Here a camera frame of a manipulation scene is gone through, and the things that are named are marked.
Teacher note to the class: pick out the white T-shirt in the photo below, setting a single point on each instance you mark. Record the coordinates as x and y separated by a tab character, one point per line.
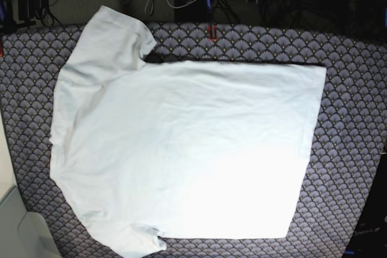
186	150

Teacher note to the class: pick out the red black table clamp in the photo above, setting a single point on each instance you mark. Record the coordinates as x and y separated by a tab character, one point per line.
212	32

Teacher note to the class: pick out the black box under table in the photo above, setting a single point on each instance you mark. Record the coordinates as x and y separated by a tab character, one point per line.
196	12

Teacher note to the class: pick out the patterned fan-print tablecloth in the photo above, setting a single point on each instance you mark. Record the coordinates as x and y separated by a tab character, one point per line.
346	152

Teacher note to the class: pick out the white plastic bin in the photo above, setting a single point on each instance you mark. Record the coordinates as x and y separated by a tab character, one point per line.
23	233

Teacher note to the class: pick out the black computer case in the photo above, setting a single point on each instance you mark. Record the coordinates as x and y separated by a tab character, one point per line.
369	237

